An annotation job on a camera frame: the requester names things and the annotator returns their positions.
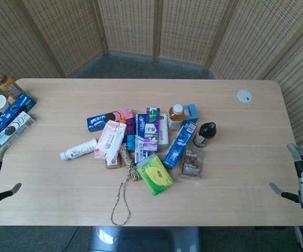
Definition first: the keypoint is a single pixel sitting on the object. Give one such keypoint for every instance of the white plastic bottle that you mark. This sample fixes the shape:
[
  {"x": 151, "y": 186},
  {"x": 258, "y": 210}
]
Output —
[{"x": 78, "y": 150}]

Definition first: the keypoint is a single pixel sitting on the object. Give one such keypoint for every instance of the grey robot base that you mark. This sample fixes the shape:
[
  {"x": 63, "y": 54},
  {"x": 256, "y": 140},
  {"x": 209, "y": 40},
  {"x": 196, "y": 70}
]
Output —
[{"x": 143, "y": 240}]

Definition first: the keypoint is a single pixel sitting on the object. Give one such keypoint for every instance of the yellow-capped tea bottle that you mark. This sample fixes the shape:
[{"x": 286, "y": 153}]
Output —
[{"x": 6, "y": 83}]

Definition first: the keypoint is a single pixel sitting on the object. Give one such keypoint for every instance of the dark brown bottle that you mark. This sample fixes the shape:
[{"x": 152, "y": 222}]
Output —
[{"x": 205, "y": 134}]

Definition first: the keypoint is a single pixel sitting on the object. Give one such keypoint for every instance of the white-capped tea bottle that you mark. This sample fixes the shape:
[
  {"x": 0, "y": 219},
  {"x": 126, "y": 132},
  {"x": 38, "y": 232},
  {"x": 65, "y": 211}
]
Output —
[{"x": 175, "y": 118}]

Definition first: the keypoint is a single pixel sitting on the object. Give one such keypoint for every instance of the white cookie box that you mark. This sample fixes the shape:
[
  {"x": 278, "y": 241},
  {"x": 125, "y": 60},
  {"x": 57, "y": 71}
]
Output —
[{"x": 13, "y": 127}]

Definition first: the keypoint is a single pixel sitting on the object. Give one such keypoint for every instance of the clear box of chocolates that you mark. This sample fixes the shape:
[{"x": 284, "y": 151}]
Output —
[{"x": 192, "y": 164}]

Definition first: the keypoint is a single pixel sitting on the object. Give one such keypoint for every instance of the brown flat box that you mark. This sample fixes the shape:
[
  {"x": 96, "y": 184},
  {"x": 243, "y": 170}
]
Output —
[{"x": 113, "y": 165}]

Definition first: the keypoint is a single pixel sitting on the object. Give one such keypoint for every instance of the blue pink cookie box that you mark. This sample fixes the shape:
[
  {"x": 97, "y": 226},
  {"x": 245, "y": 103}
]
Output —
[{"x": 99, "y": 121}]

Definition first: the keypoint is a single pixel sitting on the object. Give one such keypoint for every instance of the pink wet wipes pack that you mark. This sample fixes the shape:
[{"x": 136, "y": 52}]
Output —
[{"x": 110, "y": 140}]

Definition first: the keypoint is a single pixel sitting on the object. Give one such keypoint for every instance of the long blue toothpaste box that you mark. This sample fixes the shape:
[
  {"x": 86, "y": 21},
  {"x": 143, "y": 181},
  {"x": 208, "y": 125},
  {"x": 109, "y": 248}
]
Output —
[{"x": 179, "y": 145}]

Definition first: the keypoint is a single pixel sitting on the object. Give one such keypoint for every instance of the light blue carton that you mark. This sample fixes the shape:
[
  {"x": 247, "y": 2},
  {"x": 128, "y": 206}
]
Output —
[{"x": 192, "y": 111}]

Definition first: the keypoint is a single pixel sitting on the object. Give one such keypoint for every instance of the striped twine bundle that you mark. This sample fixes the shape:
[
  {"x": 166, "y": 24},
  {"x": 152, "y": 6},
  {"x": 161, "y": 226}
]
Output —
[{"x": 128, "y": 160}]

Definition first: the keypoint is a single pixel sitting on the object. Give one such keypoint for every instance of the orange block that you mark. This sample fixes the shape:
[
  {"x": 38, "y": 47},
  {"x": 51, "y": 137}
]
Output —
[{"x": 122, "y": 121}]

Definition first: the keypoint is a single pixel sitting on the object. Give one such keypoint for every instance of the teal blister pack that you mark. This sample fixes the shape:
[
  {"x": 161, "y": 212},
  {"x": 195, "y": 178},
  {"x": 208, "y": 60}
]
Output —
[{"x": 131, "y": 142}]

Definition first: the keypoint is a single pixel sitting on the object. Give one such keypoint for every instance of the purple blister pack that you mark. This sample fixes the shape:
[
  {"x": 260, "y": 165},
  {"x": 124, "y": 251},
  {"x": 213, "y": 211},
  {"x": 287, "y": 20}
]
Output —
[{"x": 131, "y": 126}]

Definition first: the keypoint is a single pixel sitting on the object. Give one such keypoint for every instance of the green tissue pack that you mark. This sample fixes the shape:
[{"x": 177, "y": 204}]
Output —
[{"x": 155, "y": 176}]

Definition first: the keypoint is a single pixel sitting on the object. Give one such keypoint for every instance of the small pink packet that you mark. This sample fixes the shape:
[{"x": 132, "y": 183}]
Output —
[{"x": 128, "y": 114}]

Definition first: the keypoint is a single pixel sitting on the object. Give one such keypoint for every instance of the blue white toothpaste box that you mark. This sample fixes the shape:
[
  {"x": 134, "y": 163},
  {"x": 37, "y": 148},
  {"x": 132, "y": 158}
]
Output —
[{"x": 140, "y": 126}]

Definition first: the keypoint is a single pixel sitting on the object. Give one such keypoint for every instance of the purple green toothpaste box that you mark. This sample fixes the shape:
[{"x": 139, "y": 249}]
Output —
[{"x": 152, "y": 128}]

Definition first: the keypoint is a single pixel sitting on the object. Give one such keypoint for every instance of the woven folding screen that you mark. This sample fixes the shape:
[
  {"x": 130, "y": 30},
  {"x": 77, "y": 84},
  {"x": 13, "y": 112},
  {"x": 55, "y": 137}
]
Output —
[{"x": 128, "y": 26}]

